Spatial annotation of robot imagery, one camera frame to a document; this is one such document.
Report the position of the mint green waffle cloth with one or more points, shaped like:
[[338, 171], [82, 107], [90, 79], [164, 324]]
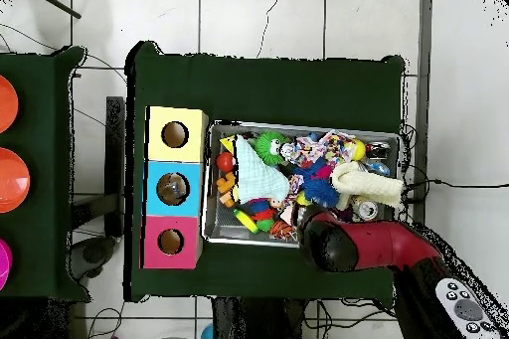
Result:
[[258, 176]]

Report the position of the orange striped tiger toy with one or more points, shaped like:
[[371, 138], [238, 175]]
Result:
[[281, 230]]

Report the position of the cream waffle cloth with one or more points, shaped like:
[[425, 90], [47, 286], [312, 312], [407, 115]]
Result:
[[367, 184]]

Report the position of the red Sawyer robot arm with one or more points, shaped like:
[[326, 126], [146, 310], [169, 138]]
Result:
[[390, 245]]

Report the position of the wooden box with three holes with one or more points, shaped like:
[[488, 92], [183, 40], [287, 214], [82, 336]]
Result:
[[156, 196]]

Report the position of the green fuzzy toy with eyes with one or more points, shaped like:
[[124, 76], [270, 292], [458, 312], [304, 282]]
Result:
[[272, 148]]

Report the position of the red ball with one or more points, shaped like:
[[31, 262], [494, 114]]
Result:
[[225, 162]]

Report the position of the orange plastic building block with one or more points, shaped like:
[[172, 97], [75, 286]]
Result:
[[227, 189]]

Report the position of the yellow cheese wedge toy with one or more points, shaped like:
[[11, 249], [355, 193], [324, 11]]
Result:
[[228, 144]]

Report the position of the blue spiky ball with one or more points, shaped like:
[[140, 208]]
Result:
[[320, 190]]

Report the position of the yellow ball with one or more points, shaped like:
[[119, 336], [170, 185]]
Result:
[[359, 150]]

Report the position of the crushed silver can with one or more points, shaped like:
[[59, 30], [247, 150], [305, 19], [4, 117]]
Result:
[[367, 210]]

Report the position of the side table with green cloth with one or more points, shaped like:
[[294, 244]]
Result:
[[40, 220]]

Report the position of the orange bowl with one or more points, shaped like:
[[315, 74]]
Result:
[[6, 104], [12, 181]]

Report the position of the black rod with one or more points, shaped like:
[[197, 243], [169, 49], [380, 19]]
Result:
[[52, 1]]

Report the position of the pink bowl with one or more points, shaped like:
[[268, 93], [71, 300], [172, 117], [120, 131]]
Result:
[[4, 263]]

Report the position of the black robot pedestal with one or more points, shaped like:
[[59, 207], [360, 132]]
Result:
[[254, 323]]

